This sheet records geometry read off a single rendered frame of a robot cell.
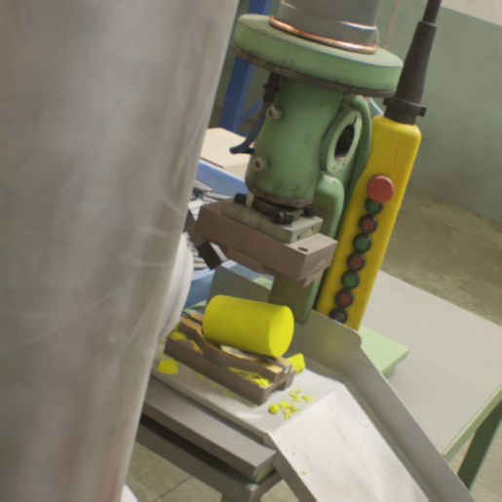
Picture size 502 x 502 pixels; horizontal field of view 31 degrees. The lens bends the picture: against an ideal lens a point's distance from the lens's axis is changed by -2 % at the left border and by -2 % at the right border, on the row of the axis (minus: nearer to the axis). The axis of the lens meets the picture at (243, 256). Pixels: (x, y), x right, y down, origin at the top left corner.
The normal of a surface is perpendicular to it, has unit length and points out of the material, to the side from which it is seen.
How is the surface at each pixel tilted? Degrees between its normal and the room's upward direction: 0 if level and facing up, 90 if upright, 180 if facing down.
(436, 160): 90
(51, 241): 81
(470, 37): 90
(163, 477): 0
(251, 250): 90
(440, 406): 0
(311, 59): 90
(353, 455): 30
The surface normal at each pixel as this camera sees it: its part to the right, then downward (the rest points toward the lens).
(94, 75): 0.36, 0.28
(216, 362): -0.51, 0.19
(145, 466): 0.25, -0.90
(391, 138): -0.13, 0.25
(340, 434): 0.63, -0.58
